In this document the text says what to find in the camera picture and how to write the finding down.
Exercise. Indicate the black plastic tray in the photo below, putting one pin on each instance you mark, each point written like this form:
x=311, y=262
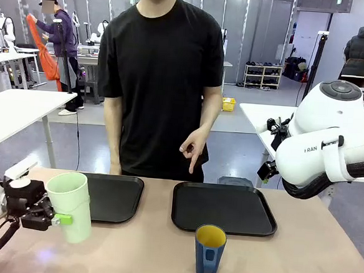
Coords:
x=115, y=197
x=224, y=208

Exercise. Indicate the white shoe rack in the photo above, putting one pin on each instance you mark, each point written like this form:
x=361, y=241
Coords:
x=262, y=75

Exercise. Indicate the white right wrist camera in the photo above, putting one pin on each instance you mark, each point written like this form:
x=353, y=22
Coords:
x=264, y=126

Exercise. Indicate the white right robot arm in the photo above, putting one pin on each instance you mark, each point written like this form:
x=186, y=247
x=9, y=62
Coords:
x=320, y=130

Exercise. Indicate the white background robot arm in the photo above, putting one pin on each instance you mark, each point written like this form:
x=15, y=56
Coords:
x=102, y=31
x=8, y=30

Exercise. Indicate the pale green plastic cup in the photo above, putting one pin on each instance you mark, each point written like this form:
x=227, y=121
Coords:
x=71, y=194

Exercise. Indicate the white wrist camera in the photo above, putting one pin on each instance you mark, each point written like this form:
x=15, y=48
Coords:
x=22, y=168
x=264, y=126

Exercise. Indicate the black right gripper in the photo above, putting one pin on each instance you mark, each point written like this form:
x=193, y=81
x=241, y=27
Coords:
x=268, y=170

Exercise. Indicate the blue mug yellow inside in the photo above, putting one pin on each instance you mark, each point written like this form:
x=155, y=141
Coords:
x=209, y=257

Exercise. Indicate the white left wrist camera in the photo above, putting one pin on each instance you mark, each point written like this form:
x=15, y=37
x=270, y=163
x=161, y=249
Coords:
x=22, y=168

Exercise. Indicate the white background desk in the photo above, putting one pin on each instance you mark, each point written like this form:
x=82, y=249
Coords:
x=15, y=57

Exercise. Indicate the person's right hand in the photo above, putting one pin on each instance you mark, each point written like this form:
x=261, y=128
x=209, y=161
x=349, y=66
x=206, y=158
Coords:
x=115, y=168

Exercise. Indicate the dark grey floor base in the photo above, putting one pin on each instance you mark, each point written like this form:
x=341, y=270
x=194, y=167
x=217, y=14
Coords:
x=235, y=181

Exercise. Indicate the person in dark puffer jacket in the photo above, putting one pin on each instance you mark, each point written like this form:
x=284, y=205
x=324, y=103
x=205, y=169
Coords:
x=359, y=58

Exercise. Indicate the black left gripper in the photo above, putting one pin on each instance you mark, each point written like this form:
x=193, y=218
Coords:
x=24, y=197

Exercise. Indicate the person's left hand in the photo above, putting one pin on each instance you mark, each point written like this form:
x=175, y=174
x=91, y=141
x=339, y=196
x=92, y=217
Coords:
x=197, y=144

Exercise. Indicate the person with black cap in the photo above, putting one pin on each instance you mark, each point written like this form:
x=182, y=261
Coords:
x=63, y=40

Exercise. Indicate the person's right forearm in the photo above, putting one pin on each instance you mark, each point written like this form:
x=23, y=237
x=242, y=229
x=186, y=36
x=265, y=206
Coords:
x=113, y=128

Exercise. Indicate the person's left forearm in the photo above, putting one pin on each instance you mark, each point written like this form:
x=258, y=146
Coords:
x=212, y=110

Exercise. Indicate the grey step stool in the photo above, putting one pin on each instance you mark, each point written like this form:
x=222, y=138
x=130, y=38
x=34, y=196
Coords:
x=91, y=89

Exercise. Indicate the person in black t-shirt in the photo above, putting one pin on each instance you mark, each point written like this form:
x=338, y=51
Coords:
x=158, y=78

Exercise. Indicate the black bags pile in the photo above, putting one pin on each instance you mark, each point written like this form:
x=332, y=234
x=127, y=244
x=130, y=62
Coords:
x=294, y=69

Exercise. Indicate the orange hoodie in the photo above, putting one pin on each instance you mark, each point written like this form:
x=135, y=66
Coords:
x=45, y=58

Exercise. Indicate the yellow plastic basket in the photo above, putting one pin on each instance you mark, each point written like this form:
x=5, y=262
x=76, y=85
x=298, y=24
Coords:
x=228, y=104

